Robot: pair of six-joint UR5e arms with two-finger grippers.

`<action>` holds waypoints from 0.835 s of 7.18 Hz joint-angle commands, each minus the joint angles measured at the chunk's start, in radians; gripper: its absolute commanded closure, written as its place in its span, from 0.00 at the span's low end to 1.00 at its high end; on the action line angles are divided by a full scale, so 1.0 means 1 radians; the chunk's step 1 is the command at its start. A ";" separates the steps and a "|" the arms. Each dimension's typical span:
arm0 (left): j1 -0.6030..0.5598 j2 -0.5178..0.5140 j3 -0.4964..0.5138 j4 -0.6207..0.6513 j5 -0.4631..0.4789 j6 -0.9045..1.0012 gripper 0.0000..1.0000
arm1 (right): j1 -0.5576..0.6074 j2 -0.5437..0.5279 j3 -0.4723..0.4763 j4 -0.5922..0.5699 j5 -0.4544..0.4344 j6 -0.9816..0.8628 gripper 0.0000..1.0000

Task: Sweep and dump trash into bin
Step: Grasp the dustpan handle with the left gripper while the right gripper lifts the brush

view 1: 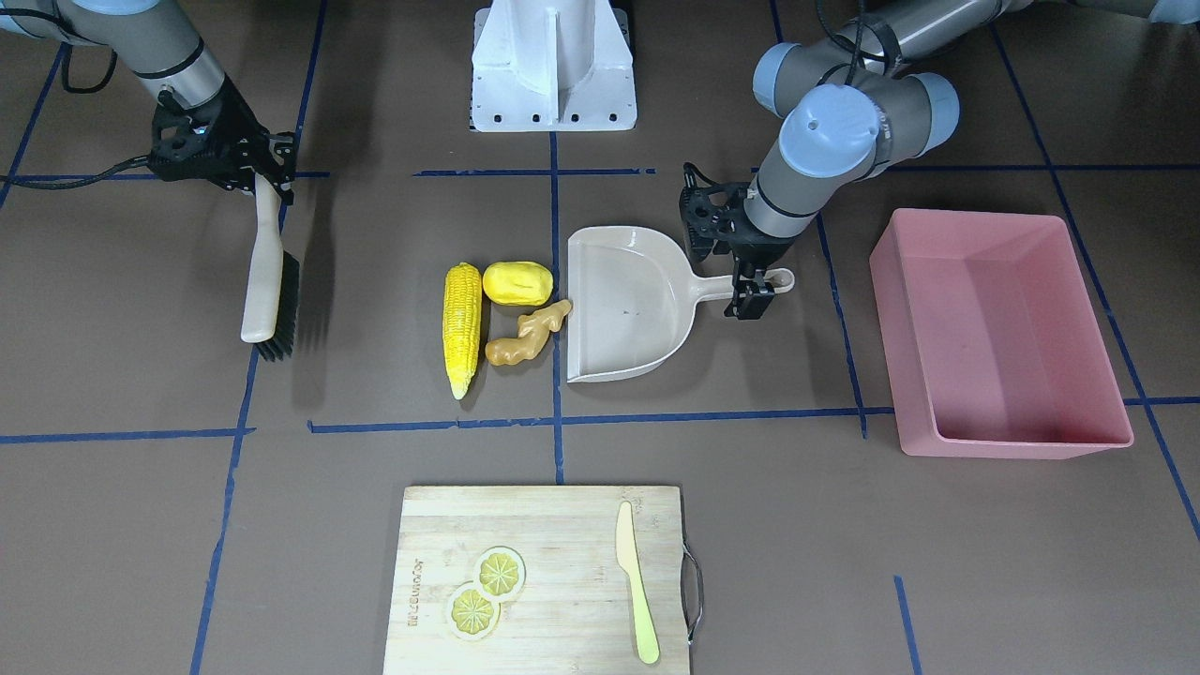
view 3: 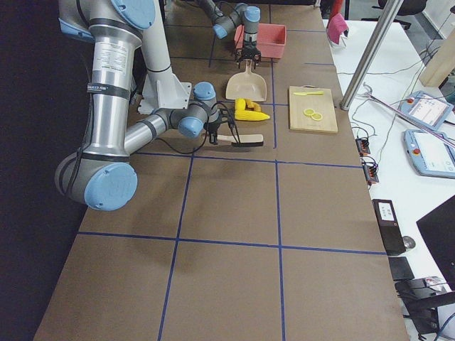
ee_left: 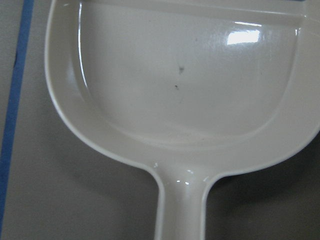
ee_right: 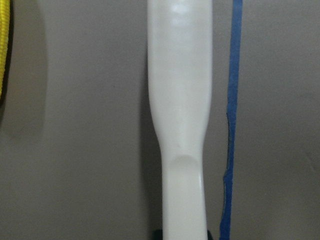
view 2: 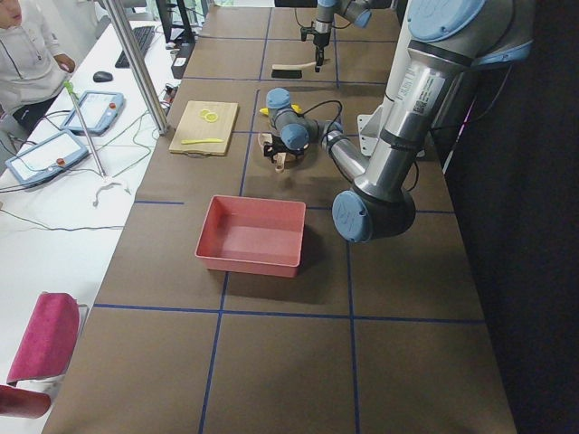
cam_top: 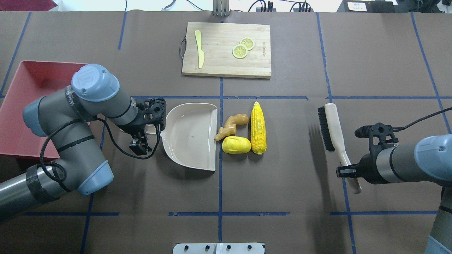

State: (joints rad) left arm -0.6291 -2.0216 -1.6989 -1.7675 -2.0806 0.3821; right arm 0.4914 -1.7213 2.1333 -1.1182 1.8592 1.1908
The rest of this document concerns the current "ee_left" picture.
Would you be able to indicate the beige plastic dustpan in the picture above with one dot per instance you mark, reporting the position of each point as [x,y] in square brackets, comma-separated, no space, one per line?
[190,91]

